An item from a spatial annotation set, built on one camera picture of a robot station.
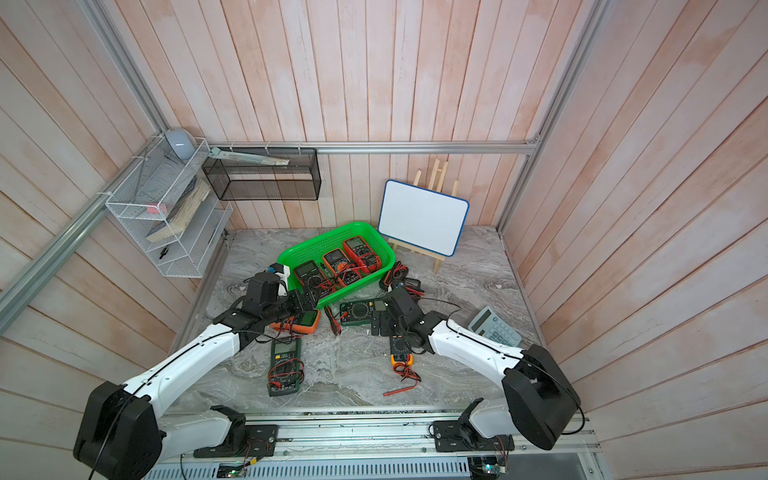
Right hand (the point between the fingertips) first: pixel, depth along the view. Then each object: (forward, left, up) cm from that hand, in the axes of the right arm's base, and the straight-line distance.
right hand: (385, 318), depth 87 cm
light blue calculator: (+1, -33, -6) cm, 34 cm away
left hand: (+2, +21, +6) cm, 22 cm away
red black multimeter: (+27, +9, -2) cm, 28 cm away
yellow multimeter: (-11, -5, -5) cm, 13 cm away
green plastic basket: (+28, +25, -1) cm, 38 cm away
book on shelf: (+17, +56, +26) cm, 64 cm away
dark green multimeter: (-14, +27, -3) cm, 31 cm away
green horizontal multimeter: (+5, +8, -6) cm, 12 cm away
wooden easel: (+37, -16, +23) cm, 47 cm away
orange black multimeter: (+19, +14, -2) cm, 23 cm away
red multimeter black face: (+16, +26, -4) cm, 30 cm away
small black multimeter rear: (+18, -3, -4) cm, 19 cm away
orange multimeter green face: (-1, +25, -3) cm, 26 cm away
